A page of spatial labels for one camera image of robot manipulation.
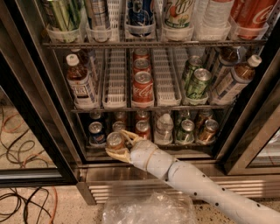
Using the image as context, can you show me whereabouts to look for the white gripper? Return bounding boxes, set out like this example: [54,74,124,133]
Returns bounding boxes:
[106,129,175,179]

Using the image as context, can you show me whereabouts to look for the orange soda can front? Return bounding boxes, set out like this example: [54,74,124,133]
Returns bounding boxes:
[107,132,125,150]

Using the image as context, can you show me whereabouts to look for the orange soda can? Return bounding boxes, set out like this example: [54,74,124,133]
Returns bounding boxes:
[107,132,125,150]
[112,121,126,131]

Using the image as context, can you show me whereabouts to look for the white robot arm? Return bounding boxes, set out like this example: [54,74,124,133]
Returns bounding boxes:
[106,130,280,224]

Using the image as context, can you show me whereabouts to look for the orange soda can behind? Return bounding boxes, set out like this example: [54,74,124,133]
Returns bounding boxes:
[112,121,126,131]

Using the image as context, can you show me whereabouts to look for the red soda can bottom front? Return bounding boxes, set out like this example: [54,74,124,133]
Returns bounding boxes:
[136,120,151,140]

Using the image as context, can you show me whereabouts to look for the red soda can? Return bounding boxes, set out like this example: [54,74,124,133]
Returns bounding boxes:
[136,110,150,121]
[136,120,151,140]

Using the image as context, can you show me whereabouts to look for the blue soda can front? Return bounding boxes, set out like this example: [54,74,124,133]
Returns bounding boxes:
[88,122,106,144]

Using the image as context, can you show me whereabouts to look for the blue soda can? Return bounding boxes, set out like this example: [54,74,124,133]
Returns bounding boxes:
[89,112,104,123]
[88,122,106,144]

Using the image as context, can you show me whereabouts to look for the red soda can bottom behind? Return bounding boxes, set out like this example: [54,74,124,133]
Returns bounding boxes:
[136,110,150,121]

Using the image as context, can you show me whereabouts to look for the steel fridge base grille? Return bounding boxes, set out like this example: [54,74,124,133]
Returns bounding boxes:
[77,161,280,205]

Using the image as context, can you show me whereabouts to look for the blue soda can behind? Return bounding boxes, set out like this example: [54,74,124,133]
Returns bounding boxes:
[89,112,104,123]

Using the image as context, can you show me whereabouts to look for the red cola can front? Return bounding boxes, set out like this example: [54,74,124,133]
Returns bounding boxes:
[132,72,153,103]

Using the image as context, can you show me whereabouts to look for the red cola can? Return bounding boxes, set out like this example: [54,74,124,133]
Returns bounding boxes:
[133,59,151,74]
[132,72,153,103]
[133,48,150,60]

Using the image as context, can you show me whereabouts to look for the green can bottom front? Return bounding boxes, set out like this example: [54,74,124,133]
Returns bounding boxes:
[176,119,194,144]

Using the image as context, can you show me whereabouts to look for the green can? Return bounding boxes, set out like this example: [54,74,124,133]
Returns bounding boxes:
[175,110,191,126]
[182,55,203,83]
[176,119,194,144]
[186,68,212,100]

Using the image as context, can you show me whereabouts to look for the green can bottom behind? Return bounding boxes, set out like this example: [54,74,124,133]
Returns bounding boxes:
[175,110,191,126]

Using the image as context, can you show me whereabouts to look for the gold can bottom front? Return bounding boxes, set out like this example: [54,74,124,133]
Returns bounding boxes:
[198,119,219,144]

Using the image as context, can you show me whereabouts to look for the gold can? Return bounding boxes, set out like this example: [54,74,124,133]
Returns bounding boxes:
[198,119,219,144]
[195,108,214,129]

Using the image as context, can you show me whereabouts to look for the red cola can middle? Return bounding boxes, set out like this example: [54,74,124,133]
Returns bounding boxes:
[133,59,151,74]

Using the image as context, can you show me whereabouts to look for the gold can bottom behind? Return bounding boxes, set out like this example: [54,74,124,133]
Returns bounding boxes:
[195,108,214,129]

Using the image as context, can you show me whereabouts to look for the green can middle front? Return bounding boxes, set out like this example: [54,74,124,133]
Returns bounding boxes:
[186,68,212,100]

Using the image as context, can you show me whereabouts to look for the left glass fridge door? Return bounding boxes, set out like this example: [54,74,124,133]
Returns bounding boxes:
[0,0,80,187]

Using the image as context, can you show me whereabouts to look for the glass fridge door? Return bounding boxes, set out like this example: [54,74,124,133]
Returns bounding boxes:
[0,0,80,187]
[218,54,280,175]

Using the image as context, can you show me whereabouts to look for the red cola can back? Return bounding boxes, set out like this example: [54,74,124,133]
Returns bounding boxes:
[133,48,150,60]

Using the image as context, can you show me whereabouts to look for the green can middle behind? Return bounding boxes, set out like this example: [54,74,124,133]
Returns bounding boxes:
[182,55,203,83]

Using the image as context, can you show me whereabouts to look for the right glass fridge door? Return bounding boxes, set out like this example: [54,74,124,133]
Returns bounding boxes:
[218,54,280,175]

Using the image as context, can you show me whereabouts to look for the blue bottle top shelf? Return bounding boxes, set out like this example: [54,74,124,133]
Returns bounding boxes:
[127,0,154,37]

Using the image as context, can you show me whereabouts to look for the silver bottle top shelf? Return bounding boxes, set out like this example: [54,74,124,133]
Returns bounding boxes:
[85,0,111,43]

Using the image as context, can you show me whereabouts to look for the green bottle top shelf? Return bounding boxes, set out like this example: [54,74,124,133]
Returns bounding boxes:
[40,0,82,43]

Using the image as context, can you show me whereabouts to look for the clear water bottle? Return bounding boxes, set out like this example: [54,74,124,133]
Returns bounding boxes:
[154,114,173,145]

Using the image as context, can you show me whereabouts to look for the clear plastic bag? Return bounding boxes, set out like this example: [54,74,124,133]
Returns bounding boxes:
[101,192,198,224]

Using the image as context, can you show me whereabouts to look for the tea bottle left front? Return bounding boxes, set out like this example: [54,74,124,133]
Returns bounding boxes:
[66,53,95,109]

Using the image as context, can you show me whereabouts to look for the tea bottle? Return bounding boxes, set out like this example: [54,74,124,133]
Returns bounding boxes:
[211,54,262,102]
[212,46,241,86]
[71,48,99,88]
[66,53,95,109]

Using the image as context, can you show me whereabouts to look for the tea bottle left behind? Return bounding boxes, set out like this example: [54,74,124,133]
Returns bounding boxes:
[71,48,99,88]

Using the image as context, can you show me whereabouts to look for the tea bottle right front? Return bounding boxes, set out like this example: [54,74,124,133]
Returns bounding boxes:
[211,54,262,102]

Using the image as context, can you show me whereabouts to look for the tea bottle right behind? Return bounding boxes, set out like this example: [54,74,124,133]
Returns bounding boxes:
[212,46,241,86]

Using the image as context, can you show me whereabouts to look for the lemon lime soda bottle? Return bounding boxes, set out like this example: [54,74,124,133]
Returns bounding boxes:
[163,0,195,29]

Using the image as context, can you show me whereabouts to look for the white ribbed bottle top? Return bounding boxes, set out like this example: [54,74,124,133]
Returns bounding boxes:
[194,0,234,41]

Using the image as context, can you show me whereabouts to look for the red cola bottle top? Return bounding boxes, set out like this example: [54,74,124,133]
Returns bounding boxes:
[230,0,278,40]

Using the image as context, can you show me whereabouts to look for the middle wire shelf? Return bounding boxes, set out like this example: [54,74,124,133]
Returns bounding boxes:
[71,105,233,113]

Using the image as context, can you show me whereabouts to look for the wire shelf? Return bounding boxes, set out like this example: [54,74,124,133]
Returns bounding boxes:
[43,39,267,49]
[71,105,233,113]

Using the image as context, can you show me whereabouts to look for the orange cable on floor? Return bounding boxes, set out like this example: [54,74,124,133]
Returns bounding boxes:
[0,112,59,224]

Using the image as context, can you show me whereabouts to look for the black cables on floor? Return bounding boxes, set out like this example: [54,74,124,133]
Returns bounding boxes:
[0,104,53,224]

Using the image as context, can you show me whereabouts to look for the top wire shelf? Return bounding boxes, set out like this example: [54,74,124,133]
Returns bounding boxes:
[43,39,267,49]

